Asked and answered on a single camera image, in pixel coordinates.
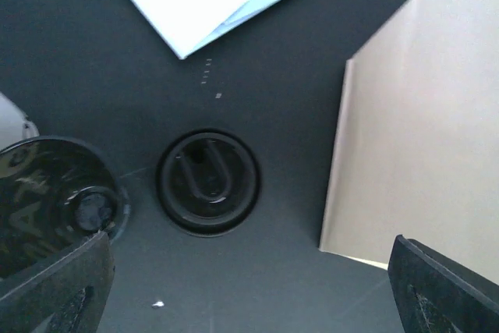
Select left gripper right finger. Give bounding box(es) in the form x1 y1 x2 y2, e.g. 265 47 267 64
388 235 498 333

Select white cup stack left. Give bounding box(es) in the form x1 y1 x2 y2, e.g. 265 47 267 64
0 93 40 150

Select beige paper bag with handles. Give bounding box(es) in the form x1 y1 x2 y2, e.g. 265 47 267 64
319 0 498 282

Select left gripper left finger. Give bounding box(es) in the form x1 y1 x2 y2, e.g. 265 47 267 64
1 232 115 332

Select stack of black cup lids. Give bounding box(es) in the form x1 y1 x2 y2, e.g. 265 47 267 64
155 129 260 237

